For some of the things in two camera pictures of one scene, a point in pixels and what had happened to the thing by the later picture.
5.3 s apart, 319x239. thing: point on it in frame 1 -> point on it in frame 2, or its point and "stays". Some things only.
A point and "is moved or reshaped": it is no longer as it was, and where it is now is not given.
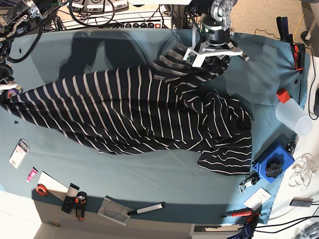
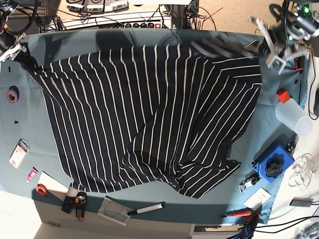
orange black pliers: x=80 y=199 stays
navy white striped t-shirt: x=151 y=108 is moved or reshaped
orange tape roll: x=41 y=189 stays
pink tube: x=33 y=172 stays
